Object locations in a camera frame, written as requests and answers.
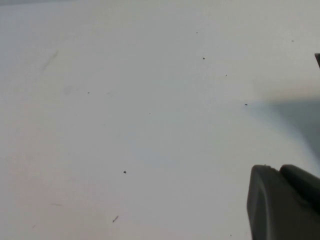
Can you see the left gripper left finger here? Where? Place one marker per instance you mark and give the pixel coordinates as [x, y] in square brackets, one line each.
[265, 205]

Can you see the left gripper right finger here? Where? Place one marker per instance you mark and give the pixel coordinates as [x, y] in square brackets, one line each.
[305, 185]

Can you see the black printed glasses case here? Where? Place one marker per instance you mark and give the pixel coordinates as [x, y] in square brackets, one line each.
[318, 60]

